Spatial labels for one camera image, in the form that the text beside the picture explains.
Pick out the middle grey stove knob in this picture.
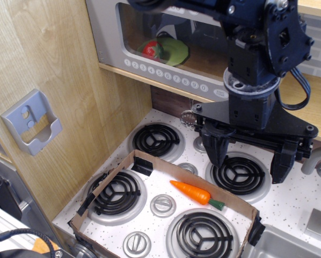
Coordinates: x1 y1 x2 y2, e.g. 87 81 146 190
178 162 198 175

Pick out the black burner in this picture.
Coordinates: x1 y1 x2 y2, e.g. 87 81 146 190
175 212 234 257
132 124 181 157
93 171 143 216
210 155 265 195

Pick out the brown cardboard fence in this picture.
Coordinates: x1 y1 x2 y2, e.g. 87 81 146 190
69 150 265 257

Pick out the orange toy carrot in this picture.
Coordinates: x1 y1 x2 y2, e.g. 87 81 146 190
170 180 225 211

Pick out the green toy plate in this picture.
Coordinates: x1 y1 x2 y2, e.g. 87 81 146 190
137 38 189 66

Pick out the front grey stove knob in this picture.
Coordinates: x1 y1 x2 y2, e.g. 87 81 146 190
122 231 151 258

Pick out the grey wall holder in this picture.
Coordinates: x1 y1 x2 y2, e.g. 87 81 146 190
1 89 63 156

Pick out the back grey stove knob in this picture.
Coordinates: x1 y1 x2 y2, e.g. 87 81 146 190
193 137 206 153

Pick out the front left black burner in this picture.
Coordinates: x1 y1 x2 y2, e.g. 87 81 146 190
93 171 143 216

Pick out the centre grey stove knob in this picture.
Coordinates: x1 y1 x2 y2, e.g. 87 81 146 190
150 194 177 218

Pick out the grey stove knob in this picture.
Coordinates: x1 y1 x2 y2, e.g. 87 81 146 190
178 162 198 175
150 194 177 218
193 137 206 153
122 231 151 258

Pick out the black cable bundle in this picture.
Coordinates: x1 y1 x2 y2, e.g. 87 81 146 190
0 228 60 258

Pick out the back left black burner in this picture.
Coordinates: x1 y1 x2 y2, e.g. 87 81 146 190
132 124 181 157

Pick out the back right black burner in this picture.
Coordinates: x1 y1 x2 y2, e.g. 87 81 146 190
210 155 265 195

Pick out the red toy strawberry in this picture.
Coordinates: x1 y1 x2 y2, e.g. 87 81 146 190
142 41 164 60

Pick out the grey toy microwave door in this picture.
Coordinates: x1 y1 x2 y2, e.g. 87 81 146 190
86 1 228 102

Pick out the front right black burner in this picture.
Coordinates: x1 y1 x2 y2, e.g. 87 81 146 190
175 212 234 257

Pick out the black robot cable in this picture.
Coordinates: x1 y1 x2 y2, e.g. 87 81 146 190
275 67 311 111

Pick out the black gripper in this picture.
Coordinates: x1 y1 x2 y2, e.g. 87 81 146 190
192 68 318 184

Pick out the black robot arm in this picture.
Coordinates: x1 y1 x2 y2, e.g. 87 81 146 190
130 1 318 184

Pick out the steel sink basin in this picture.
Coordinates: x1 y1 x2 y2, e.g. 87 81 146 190
242 225 321 258

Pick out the grey toy faucet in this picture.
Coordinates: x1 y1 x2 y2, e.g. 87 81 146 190
301 147 321 177

